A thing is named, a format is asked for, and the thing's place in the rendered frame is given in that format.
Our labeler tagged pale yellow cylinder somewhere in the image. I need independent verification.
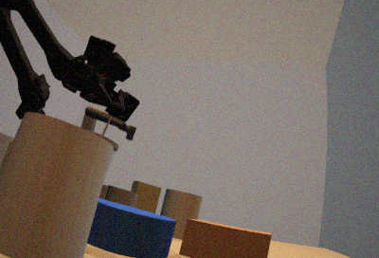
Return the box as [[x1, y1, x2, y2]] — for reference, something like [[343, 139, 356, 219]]
[[0, 133, 14, 175]]

